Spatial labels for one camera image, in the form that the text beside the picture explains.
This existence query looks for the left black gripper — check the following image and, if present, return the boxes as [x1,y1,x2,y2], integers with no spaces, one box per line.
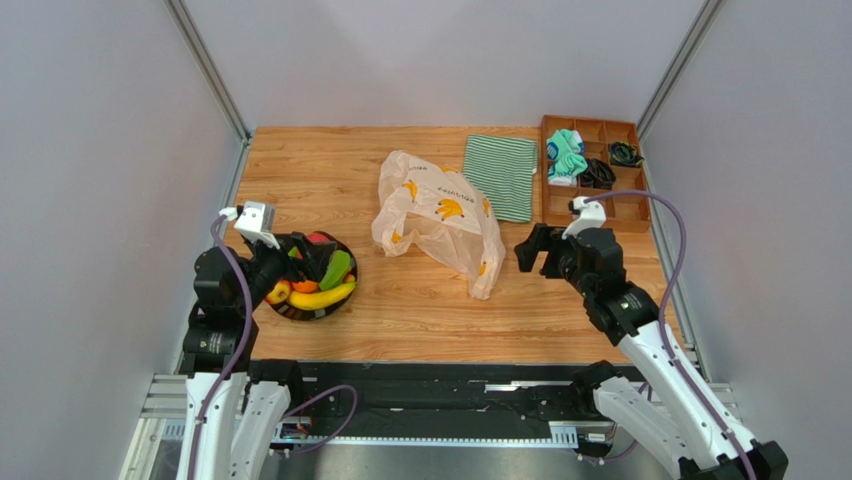
[235,229,335,313]

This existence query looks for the banana print plastic bag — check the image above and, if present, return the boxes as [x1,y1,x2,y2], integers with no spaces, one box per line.
[371,150,506,300]

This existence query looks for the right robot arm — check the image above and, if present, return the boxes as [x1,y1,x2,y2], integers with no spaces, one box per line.
[514,223,789,479]

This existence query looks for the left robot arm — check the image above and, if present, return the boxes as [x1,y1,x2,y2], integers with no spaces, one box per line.
[177,232,341,479]

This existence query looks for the green starfruit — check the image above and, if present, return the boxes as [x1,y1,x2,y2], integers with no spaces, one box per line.
[319,250,351,291]

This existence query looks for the orange fruit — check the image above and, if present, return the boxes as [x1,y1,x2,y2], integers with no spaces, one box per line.
[291,280,319,294]

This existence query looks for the yellow banana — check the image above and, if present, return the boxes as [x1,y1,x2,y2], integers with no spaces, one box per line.
[286,282,358,311]

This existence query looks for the black fruit bowl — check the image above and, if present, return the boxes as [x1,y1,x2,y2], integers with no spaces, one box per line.
[269,232,357,321]

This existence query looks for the red yellow apple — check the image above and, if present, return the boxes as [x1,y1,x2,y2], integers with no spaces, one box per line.
[265,280,292,305]

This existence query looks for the green striped cloth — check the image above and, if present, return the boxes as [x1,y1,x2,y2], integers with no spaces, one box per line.
[463,134,538,223]

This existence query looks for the teal white socks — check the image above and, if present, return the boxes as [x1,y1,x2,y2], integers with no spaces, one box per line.
[546,129,588,186]

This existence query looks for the wooden compartment tray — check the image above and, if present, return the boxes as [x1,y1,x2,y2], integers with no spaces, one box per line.
[539,114,653,234]

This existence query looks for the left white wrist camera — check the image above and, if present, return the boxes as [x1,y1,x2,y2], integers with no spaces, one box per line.
[234,201,280,250]

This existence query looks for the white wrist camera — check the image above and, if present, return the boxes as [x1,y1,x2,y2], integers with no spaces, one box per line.
[234,201,280,250]
[562,196,607,240]

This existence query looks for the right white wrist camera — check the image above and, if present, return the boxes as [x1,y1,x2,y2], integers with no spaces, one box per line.
[562,196,607,240]

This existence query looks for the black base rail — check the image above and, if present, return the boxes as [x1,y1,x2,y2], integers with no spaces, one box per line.
[136,359,740,461]

